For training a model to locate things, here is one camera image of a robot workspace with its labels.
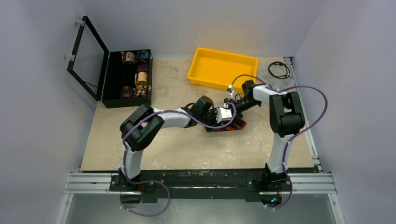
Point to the rolled tie orange floral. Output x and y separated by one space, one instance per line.
128 57

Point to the clear plastic parts box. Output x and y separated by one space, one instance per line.
277 74

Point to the rolled tie dark blue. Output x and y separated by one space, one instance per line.
142 57

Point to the rolled tie beige patterned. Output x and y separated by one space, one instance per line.
141 79

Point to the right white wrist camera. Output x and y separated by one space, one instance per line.
234 92

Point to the rolled tie dark red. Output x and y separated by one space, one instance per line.
127 92

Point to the orange navy striped tie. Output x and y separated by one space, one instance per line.
236 125

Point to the black tie storage box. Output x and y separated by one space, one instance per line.
119 75

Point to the aluminium rail frame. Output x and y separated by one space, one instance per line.
303 181

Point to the yellow plastic tray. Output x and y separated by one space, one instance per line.
217 69

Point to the rolled tie colourful floral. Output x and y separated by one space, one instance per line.
140 91

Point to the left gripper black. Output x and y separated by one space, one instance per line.
214 123

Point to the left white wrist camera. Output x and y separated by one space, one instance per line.
224 113

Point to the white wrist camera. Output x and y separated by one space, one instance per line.
224 113
234 92

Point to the rolled tie red navy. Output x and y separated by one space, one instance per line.
143 68

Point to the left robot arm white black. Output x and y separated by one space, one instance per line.
142 126

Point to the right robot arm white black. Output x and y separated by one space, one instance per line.
286 119

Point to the black framed box lid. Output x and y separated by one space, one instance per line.
89 59

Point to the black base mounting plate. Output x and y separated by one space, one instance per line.
249 184

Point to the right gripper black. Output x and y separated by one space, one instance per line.
233 109

